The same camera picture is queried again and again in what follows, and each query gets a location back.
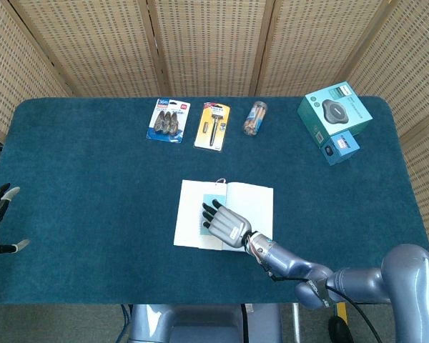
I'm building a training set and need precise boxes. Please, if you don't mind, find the woven bamboo folding screen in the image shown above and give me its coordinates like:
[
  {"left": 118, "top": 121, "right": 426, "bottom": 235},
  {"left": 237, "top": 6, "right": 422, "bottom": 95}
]
[{"left": 0, "top": 0, "right": 429, "bottom": 251}]

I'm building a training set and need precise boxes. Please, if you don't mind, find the open lined white notebook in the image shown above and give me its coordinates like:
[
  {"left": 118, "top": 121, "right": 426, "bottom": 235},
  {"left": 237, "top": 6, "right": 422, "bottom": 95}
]
[{"left": 173, "top": 179, "right": 275, "bottom": 253}]

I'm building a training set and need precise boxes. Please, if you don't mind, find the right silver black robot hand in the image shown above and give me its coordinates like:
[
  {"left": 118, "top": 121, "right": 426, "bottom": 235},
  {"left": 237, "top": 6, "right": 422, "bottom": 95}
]
[{"left": 201, "top": 199, "right": 253, "bottom": 251}]

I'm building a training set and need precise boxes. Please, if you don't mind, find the clear jar of wooden pencils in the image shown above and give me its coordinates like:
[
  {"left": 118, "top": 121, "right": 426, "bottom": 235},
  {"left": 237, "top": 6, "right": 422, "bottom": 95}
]
[{"left": 242, "top": 100, "right": 268, "bottom": 137}]

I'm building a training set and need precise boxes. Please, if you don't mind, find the blue-grey robot torso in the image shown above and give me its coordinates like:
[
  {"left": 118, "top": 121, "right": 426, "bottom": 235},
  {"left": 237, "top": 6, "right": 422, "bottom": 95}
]
[{"left": 128, "top": 303, "right": 283, "bottom": 343}]

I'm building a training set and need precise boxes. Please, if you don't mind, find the blue cable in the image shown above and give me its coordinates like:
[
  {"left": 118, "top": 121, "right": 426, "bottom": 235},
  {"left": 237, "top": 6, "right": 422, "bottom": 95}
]
[{"left": 119, "top": 304, "right": 133, "bottom": 343}]

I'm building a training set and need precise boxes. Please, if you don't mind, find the black torso cable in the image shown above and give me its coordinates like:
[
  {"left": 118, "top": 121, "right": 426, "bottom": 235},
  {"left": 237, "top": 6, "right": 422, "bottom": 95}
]
[{"left": 240, "top": 303, "right": 250, "bottom": 343}]

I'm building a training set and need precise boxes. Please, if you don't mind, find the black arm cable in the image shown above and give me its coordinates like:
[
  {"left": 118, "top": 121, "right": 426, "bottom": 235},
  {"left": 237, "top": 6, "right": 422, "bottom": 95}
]
[{"left": 270, "top": 273, "right": 383, "bottom": 343}]

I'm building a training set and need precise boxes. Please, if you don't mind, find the dark teal table mat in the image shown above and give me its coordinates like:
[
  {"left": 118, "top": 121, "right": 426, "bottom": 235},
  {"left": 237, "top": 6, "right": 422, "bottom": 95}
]
[{"left": 0, "top": 95, "right": 429, "bottom": 305}]

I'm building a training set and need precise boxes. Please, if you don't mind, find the large teal speaker box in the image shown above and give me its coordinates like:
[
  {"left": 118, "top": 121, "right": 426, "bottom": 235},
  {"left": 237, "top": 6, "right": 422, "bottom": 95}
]
[{"left": 297, "top": 81, "right": 374, "bottom": 136}]

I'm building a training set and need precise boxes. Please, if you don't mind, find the small blue speaker box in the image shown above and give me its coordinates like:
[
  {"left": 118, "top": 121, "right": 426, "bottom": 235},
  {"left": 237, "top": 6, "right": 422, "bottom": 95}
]
[{"left": 320, "top": 130, "right": 361, "bottom": 166}]

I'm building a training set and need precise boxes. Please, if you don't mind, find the yellow blister pack razor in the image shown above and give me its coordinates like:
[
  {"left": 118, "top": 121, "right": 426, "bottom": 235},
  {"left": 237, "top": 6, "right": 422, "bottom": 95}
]
[{"left": 193, "top": 101, "right": 232, "bottom": 153}]

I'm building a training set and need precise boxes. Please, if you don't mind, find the white table leg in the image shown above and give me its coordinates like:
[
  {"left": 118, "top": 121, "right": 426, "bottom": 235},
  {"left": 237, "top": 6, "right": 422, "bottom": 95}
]
[{"left": 292, "top": 303, "right": 301, "bottom": 343}]

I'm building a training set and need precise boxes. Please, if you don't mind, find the black round object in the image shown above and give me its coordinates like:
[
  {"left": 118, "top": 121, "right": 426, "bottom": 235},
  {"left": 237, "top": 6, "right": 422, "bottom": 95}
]
[{"left": 327, "top": 316, "right": 355, "bottom": 343}]

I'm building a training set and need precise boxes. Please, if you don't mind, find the blue blister pack of clips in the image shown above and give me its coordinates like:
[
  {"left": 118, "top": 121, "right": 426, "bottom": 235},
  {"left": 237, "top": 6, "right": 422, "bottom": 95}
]
[{"left": 146, "top": 98, "right": 192, "bottom": 144}]

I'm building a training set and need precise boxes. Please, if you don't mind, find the light blue cream bookmark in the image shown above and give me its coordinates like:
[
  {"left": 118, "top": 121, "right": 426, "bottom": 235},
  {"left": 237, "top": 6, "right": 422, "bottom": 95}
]
[{"left": 199, "top": 177, "right": 228, "bottom": 251}]

